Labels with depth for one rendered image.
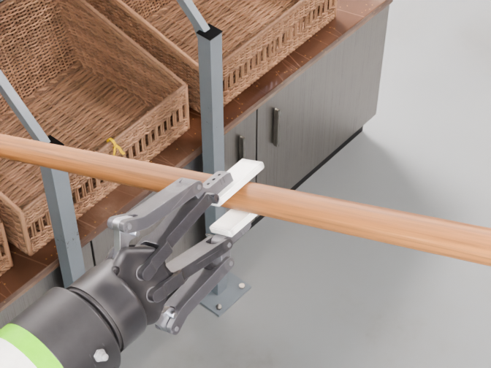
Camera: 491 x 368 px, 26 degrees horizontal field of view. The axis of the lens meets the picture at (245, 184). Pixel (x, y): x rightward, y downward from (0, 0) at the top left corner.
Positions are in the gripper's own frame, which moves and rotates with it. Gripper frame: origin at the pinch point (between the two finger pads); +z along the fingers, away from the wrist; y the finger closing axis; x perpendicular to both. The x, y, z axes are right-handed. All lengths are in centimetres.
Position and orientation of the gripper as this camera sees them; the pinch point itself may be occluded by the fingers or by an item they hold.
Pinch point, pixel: (237, 196)
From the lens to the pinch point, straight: 105.0
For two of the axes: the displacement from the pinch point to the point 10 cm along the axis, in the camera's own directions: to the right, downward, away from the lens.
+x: 6.9, 1.3, -7.1
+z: 6.4, -5.5, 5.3
